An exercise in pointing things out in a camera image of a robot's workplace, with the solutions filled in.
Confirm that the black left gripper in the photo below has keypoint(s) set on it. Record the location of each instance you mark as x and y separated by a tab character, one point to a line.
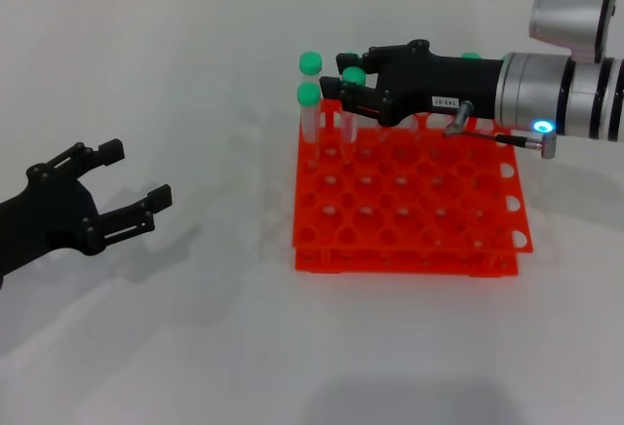
49	215

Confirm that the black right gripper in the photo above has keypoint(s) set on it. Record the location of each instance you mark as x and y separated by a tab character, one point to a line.
448	84

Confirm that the clear green-capped test tube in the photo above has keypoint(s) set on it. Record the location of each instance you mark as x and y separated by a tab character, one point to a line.
349	54
310	62
470	55
308	93
353	75

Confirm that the orange test tube rack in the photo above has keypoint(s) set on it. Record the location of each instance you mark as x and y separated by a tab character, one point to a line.
400	201

